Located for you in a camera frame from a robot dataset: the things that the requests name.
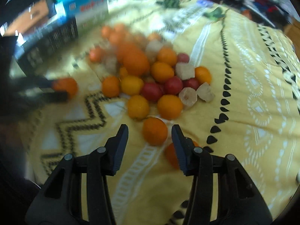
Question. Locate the green leafy vegetable right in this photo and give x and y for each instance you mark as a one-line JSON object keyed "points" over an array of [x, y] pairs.
{"points": [[215, 15]]}

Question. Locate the large tangerine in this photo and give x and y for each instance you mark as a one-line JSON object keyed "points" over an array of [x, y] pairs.
{"points": [[170, 155]]}

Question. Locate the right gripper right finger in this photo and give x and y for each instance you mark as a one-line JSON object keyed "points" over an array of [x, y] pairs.
{"points": [[222, 191]]}

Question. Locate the green leafy vegetable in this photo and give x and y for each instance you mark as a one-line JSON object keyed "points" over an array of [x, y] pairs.
{"points": [[171, 4], [215, 15]]}

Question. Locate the yellow patterned bedspread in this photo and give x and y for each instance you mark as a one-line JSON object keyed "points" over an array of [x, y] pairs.
{"points": [[230, 83]]}

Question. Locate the large blurred orange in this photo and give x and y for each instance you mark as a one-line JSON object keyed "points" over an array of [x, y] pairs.
{"points": [[132, 58]]}

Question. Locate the blue white carton box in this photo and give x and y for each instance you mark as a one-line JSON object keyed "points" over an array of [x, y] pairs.
{"points": [[86, 13]]}

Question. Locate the orange left middle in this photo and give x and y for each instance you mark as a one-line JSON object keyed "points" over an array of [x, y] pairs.
{"points": [[111, 87]]}

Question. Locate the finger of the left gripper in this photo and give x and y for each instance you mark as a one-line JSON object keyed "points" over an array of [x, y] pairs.
{"points": [[42, 97], [31, 82]]}

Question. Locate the sugarcane chunk right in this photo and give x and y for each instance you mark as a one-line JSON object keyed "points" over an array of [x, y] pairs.
{"points": [[205, 93]]}

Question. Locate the red cherry tomato centre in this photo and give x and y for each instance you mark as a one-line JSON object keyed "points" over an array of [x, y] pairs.
{"points": [[152, 92]]}

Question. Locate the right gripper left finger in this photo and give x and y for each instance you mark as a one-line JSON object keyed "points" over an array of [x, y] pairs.
{"points": [[77, 192]]}

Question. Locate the yellow-orange kumquat front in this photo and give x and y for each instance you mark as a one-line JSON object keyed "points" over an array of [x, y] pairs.
{"points": [[138, 107]]}

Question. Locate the front centre orange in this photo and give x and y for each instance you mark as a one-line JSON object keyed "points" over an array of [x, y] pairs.
{"points": [[154, 131]]}

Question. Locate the orange behind front orange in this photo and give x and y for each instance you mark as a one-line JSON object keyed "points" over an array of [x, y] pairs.
{"points": [[169, 107]]}

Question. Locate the green leafy vegetable centre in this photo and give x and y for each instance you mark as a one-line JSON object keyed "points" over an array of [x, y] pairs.
{"points": [[171, 4]]}

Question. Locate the orange centre top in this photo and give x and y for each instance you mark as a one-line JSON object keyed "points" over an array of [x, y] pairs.
{"points": [[161, 72]]}

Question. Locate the red cherry tomato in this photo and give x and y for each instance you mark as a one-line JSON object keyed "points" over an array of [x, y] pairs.
{"points": [[173, 86], [152, 92]]}

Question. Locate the small orange top right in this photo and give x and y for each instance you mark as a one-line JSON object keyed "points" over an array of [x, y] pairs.
{"points": [[203, 75]]}

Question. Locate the small orange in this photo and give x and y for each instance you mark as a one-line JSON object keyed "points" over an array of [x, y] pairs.
{"points": [[96, 54], [203, 75]]}

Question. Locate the black patterned box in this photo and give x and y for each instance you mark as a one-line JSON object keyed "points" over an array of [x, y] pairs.
{"points": [[36, 48]]}

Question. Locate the yellow orange centre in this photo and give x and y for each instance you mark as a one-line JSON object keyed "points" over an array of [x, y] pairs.
{"points": [[131, 85]]}

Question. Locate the sugarcane cube top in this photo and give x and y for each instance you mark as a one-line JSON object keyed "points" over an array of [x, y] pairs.
{"points": [[184, 71]]}

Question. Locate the small orange far left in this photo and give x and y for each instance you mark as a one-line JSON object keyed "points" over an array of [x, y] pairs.
{"points": [[96, 54]]}

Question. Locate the red cherry tomato upper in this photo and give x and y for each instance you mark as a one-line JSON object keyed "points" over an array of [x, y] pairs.
{"points": [[173, 86]]}

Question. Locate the wooden headboard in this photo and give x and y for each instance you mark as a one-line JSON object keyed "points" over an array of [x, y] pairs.
{"points": [[292, 31]]}

